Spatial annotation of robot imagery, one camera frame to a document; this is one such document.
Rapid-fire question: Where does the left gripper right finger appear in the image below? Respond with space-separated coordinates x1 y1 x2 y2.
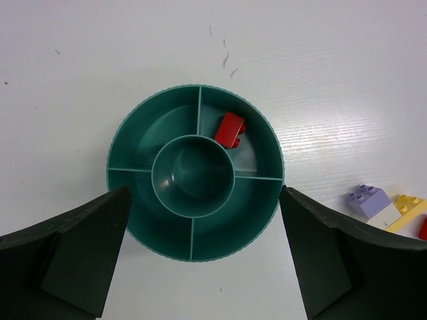
280 186 426 319

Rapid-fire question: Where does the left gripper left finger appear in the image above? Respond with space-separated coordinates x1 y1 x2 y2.
1 187 132 319

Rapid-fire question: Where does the lavender lego brick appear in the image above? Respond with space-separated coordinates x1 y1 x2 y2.
345 185 401 230

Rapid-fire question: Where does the red lego plate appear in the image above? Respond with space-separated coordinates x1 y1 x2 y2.
418 217 427 241

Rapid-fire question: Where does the long yellow lego brick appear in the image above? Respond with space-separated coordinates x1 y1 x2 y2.
386 194 426 233

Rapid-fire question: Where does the small red lego brick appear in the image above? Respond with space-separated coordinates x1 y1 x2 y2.
215 112 247 149

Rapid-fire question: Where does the teal round divided container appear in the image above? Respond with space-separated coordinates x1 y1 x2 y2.
106 84 285 262

